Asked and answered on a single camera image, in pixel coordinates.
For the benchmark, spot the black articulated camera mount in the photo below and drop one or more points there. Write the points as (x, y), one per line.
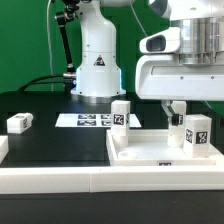
(62, 18)

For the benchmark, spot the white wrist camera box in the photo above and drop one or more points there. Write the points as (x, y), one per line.
(167, 41)

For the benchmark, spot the white square table top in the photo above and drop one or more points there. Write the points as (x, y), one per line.
(149, 148)

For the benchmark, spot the white sheet with tags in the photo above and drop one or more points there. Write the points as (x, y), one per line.
(90, 120)

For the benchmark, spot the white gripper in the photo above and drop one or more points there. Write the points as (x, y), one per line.
(162, 77)

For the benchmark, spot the white U-shaped fence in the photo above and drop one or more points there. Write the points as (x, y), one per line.
(110, 179)

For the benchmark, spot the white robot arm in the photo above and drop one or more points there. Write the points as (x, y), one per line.
(183, 62)

